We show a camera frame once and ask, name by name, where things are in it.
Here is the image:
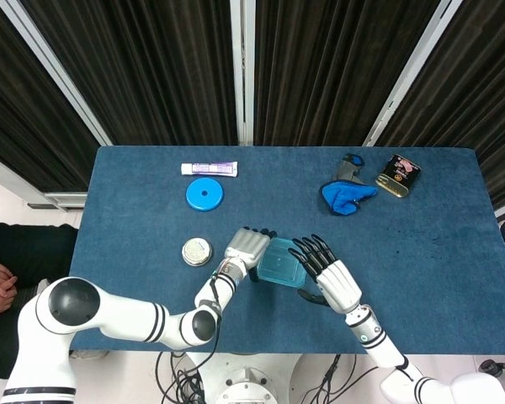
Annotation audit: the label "clear blue plastic container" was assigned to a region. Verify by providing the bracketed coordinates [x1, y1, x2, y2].
[257, 237, 309, 290]

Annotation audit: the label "black cables with plug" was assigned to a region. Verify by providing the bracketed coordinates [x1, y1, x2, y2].
[301, 353, 359, 404]

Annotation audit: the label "grey glove with blue trim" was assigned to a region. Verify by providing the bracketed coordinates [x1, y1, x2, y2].
[334, 152, 366, 183]

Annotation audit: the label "dark pleated curtain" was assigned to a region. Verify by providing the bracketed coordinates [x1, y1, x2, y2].
[376, 0, 505, 210]
[252, 0, 443, 146]
[19, 0, 239, 146]
[0, 0, 92, 193]

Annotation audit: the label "blue round disc with hole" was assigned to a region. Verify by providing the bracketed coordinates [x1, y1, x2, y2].
[184, 178, 225, 212]

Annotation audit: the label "white frame rail with vent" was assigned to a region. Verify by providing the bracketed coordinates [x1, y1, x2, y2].
[0, 149, 88, 212]

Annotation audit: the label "blue fabric table cover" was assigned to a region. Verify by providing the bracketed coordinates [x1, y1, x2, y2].
[66, 145, 505, 355]

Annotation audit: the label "white upright frame post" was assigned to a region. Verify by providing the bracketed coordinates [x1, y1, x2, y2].
[229, 0, 256, 146]

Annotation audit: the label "white purple toothpaste tube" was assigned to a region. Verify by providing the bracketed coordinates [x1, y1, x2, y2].
[179, 162, 240, 178]

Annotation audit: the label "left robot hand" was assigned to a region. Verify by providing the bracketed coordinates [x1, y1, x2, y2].
[223, 226, 279, 283]

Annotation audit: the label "white shoe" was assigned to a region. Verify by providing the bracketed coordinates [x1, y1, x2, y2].
[68, 348, 109, 362]

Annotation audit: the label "black gold can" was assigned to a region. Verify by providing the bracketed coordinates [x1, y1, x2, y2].
[375, 154, 423, 199]

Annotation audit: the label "person in black clothes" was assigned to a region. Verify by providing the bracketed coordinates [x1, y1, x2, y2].
[0, 221, 79, 380]

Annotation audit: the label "white slanted frame post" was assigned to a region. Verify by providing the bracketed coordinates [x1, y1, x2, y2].
[0, 0, 113, 146]
[363, 0, 465, 147]

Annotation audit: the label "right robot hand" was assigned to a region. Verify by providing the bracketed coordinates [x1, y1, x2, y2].
[287, 234, 364, 315]

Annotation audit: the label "blue black cleaning mitt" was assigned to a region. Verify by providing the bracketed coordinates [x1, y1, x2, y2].
[318, 179, 380, 217]

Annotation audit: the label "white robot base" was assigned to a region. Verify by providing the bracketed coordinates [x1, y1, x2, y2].
[192, 352, 306, 404]

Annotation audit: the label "black cable tangle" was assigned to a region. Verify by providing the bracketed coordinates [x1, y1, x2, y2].
[154, 350, 207, 404]

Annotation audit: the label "round metal tin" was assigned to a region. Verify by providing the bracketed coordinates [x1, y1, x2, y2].
[181, 237, 214, 267]

